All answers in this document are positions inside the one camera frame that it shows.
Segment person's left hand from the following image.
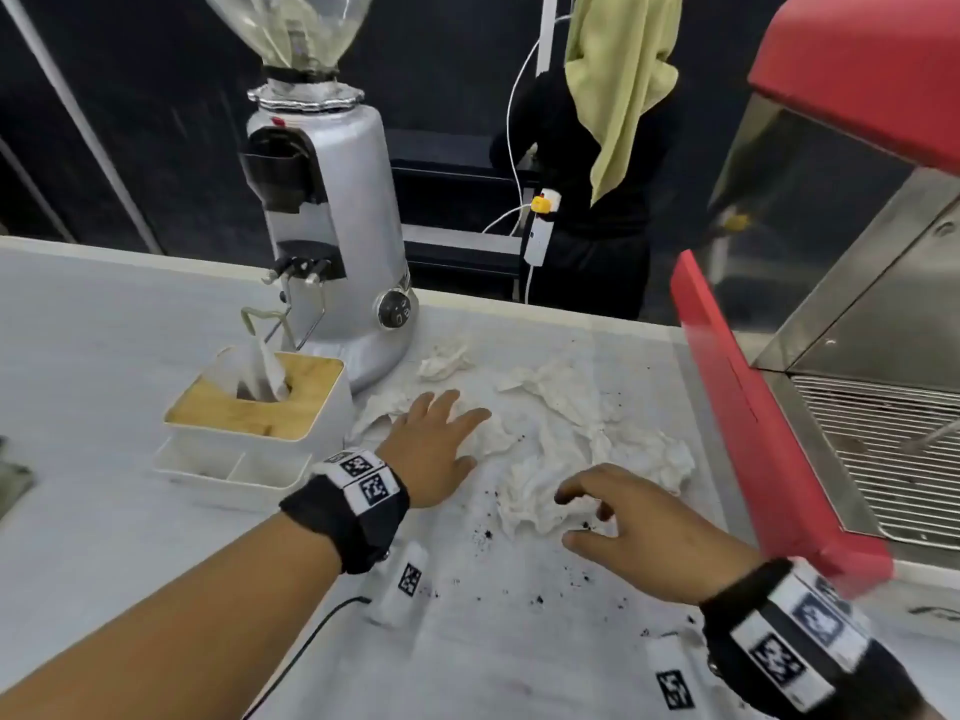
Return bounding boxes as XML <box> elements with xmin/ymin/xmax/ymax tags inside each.
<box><xmin>375</xmin><ymin>389</ymin><xmax>492</xmax><ymax>511</ymax></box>

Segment person's right hand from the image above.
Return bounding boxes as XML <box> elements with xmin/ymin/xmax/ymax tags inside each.
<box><xmin>555</xmin><ymin>463</ymin><xmax>763</xmax><ymax>608</ymax></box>

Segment person's left forearm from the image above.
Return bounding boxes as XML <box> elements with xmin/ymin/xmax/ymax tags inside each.
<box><xmin>0</xmin><ymin>509</ymin><xmax>345</xmax><ymax>720</ymax></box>

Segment small crumpled white tissue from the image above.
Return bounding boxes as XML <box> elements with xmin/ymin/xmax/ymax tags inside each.
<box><xmin>416</xmin><ymin>342</ymin><xmax>476</xmax><ymax>383</ymax></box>

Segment scattered coffee grounds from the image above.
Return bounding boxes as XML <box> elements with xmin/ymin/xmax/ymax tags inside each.
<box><xmin>427</xmin><ymin>389</ymin><xmax>676</xmax><ymax>642</ymax></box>

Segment large crumpled white tissue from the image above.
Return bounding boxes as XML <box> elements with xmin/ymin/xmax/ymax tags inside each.
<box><xmin>538</xmin><ymin>418</ymin><xmax>698</xmax><ymax>497</ymax></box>

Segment flat crumpled white tissue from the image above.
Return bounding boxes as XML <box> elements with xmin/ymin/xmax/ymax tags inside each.
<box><xmin>494</xmin><ymin>357</ymin><xmax>625</xmax><ymax>430</ymax></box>

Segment black left wrist band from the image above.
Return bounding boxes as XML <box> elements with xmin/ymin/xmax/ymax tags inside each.
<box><xmin>279</xmin><ymin>447</ymin><xmax>412</xmax><ymax>577</ymax></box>

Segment black wrist band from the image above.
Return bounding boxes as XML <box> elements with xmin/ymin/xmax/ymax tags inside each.
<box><xmin>699</xmin><ymin>558</ymin><xmax>925</xmax><ymax>720</ymax></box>
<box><xmin>279</xmin><ymin>447</ymin><xmax>412</xmax><ymax>577</ymax></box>

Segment white marker tag block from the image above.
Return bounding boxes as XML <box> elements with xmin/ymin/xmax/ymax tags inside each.
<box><xmin>645</xmin><ymin>633</ymin><xmax>711</xmax><ymax>720</ymax></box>
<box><xmin>366</xmin><ymin>541</ymin><xmax>431</xmax><ymax>630</ymax></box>

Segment white tissue box wooden lid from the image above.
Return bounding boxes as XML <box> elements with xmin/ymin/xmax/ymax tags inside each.
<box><xmin>153</xmin><ymin>350</ymin><xmax>356</xmax><ymax>493</ymax></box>

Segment white tissue sheet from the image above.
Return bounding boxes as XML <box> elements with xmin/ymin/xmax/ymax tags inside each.
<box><xmin>215</xmin><ymin>337</ymin><xmax>291</xmax><ymax>404</ymax></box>

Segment white power bank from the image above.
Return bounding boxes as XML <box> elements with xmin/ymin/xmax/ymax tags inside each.
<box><xmin>522</xmin><ymin>188</ymin><xmax>563</xmax><ymax>268</ymax></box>

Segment black shelf rack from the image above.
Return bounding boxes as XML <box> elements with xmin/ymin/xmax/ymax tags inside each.
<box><xmin>385</xmin><ymin>130</ymin><xmax>543</xmax><ymax>299</ymax></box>

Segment silver coffee grinder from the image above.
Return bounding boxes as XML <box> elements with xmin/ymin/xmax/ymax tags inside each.
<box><xmin>198</xmin><ymin>0</ymin><xmax>420</xmax><ymax>395</ymax></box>

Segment black right wrist band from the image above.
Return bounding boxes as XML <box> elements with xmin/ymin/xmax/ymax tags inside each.
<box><xmin>699</xmin><ymin>558</ymin><xmax>925</xmax><ymax>720</ymax></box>

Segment red espresso machine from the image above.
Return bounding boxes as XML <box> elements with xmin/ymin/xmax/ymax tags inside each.
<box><xmin>669</xmin><ymin>0</ymin><xmax>960</xmax><ymax>602</ymax></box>

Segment white pole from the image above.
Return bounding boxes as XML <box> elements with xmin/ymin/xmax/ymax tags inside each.
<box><xmin>0</xmin><ymin>0</ymin><xmax>167</xmax><ymax>257</ymax></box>

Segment black cable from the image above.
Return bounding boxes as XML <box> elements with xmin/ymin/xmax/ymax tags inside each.
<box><xmin>238</xmin><ymin>595</ymin><xmax>373</xmax><ymax>720</ymax></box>

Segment white cable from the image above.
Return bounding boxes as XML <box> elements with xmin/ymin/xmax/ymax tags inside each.
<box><xmin>480</xmin><ymin>13</ymin><xmax>573</xmax><ymax>307</ymax></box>

